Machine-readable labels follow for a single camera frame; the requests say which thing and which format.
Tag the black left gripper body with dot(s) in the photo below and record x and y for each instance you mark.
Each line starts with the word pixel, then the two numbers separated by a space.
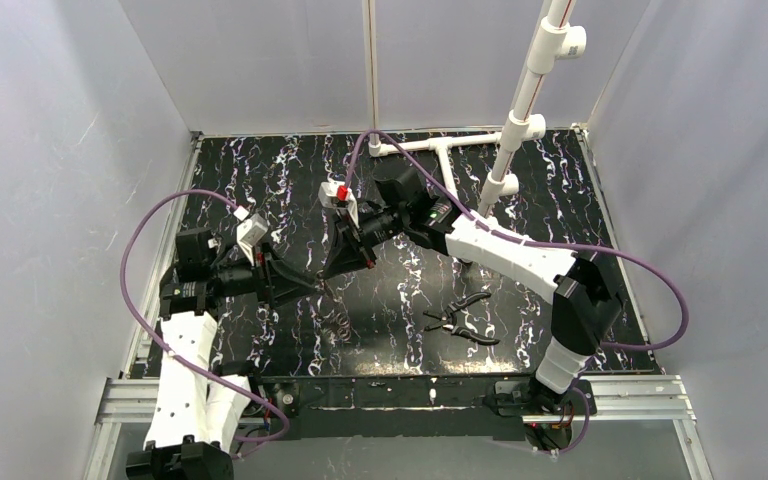
pixel 269 278

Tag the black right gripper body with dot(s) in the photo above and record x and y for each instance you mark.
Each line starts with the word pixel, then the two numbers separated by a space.
pixel 363 240

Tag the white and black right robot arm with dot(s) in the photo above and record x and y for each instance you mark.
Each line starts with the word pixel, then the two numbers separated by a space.
pixel 580 287

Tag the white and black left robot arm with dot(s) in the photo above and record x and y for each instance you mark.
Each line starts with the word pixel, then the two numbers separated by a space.
pixel 198 408

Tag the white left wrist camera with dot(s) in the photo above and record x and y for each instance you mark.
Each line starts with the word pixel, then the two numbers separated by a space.
pixel 251 229

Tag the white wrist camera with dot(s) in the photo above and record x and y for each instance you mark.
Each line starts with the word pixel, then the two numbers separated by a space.
pixel 337 196
pixel 251 229

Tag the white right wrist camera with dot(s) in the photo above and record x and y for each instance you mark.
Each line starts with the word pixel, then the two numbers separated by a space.
pixel 337 196

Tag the white PVC pipe frame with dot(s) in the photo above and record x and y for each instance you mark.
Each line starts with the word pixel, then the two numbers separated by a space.
pixel 448 64

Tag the aluminium rail frame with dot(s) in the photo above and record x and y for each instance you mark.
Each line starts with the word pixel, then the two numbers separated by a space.
pixel 360 345

